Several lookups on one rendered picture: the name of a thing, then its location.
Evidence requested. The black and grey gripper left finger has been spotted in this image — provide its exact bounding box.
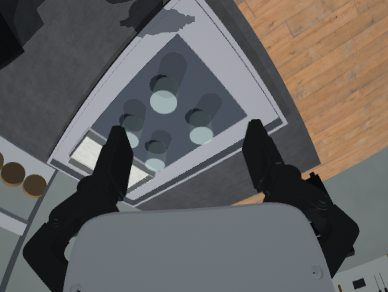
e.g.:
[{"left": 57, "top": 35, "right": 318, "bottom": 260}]
[{"left": 23, "top": 125, "right": 133, "bottom": 292}]

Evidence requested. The clear glass jar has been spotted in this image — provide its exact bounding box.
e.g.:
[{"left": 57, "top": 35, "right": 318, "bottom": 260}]
[
  {"left": 145, "top": 142, "right": 167, "bottom": 171},
  {"left": 150, "top": 77, "right": 179, "bottom": 114},
  {"left": 190, "top": 111, "right": 213, "bottom": 145},
  {"left": 122, "top": 116, "right": 144, "bottom": 148}
]

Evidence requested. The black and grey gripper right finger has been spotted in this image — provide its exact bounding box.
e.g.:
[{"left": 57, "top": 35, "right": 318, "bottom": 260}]
[{"left": 242, "top": 119, "right": 359, "bottom": 278}]

